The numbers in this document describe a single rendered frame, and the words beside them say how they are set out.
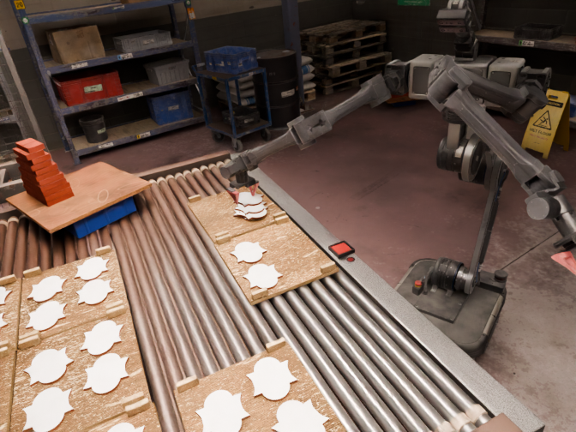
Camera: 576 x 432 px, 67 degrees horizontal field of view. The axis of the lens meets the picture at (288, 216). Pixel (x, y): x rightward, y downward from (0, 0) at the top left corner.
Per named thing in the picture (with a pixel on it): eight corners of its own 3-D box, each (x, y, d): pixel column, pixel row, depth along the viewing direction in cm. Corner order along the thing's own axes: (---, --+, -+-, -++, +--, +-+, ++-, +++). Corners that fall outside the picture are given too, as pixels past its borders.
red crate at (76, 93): (115, 88, 562) (108, 65, 548) (124, 94, 529) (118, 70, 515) (61, 100, 533) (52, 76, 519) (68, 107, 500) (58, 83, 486)
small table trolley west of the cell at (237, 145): (244, 126, 585) (234, 55, 538) (276, 141, 527) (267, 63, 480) (202, 139, 558) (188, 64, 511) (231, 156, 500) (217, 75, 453)
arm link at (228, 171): (260, 165, 188) (250, 147, 186) (243, 177, 180) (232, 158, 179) (243, 173, 197) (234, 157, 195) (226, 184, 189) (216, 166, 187)
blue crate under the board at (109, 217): (106, 194, 233) (101, 177, 228) (138, 210, 214) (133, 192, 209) (49, 220, 214) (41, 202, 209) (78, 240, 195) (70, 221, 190)
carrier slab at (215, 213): (252, 185, 227) (252, 183, 226) (289, 219, 195) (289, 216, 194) (187, 206, 214) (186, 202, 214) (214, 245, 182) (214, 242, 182)
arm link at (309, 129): (326, 138, 147) (312, 111, 146) (302, 149, 158) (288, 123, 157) (395, 94, 173) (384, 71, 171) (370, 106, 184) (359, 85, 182)
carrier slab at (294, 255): (290, 222, 193) (290, 219, 192) (339, 271, 161) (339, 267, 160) (214, 247, 181) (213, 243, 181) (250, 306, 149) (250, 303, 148)
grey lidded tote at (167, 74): (180, 74, 597) (176, 56, 585) (193, 78, 573) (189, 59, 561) (146, 83, 571) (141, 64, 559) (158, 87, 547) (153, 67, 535)
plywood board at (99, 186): (101, 164, 243) (100, 161, 242) (152, 186, 213) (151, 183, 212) (7, 201, 212) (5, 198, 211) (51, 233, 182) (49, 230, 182)
